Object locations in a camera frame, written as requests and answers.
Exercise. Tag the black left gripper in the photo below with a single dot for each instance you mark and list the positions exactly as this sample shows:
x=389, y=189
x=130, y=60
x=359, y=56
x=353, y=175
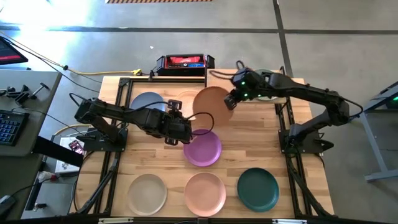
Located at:
x=180, y=130

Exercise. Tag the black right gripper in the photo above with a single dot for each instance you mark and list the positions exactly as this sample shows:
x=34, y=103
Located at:
x=245, y=81

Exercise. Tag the light green plate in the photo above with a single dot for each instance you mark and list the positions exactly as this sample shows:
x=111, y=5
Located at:
x=268, y=98

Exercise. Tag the purple plate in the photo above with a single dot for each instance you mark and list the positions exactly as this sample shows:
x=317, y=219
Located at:
x=202, y=152

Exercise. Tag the cream plate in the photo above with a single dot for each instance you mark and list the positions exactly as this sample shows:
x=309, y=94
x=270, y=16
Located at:
x=186, y=99

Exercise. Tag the orange plate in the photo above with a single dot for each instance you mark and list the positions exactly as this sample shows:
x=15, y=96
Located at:
x=211, y=105

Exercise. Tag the blue plate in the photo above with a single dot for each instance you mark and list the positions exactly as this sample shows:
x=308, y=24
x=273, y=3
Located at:
x=146, y=99

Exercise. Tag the pink plate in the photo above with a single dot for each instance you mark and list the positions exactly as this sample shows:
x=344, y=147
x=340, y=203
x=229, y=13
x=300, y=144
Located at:
x=205, y=194

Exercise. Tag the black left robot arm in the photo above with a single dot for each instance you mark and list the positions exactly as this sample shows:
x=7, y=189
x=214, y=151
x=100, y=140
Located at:
x=124, y=116

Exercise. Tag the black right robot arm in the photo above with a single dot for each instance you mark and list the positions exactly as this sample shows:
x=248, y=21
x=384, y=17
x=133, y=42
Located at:
x=311, y=93

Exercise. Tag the red black toolbox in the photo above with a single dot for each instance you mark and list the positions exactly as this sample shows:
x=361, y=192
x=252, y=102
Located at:
x=183, y=62

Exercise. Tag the beige plate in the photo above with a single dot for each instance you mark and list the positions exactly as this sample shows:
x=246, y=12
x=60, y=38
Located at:
x=147, y=194

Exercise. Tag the dark green plate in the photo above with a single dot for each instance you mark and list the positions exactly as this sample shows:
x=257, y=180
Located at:
x=258, y=189

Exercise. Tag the phone with pink screen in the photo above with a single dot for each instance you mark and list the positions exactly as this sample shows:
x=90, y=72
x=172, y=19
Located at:
x=76, y=147

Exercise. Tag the white box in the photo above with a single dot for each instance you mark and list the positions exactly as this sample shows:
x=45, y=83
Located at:
x=66, y=166

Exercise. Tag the black flat panel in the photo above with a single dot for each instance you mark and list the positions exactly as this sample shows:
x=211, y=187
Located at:
x=56, y=151

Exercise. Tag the white red plug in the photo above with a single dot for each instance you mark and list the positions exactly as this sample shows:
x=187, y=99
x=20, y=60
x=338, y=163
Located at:
x=46, y=177

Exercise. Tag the grey desk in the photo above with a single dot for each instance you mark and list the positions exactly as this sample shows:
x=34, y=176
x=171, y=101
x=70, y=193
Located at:
x=40, y=102

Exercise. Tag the grey metal table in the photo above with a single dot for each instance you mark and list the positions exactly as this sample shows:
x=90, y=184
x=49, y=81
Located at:
x=373, y=149

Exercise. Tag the black clamp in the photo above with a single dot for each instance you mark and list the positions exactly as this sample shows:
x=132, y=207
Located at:
x=21, y=96

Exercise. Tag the black keyboard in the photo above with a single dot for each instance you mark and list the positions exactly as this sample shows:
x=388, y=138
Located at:
x=11, y=127

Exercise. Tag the black computer monitor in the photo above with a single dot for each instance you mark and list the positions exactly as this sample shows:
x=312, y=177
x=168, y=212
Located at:
x=9, y=53

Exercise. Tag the black computer mouse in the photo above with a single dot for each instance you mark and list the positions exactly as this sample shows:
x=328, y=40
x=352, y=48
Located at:
x=6, y=203

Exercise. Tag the black aluminium rig frame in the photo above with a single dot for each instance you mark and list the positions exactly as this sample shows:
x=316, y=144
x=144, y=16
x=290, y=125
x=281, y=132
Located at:
x=242, y=221

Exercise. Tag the white bracket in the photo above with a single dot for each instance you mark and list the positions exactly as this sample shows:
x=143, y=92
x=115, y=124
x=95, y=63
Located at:
x=115, y=220
x=289, y=221

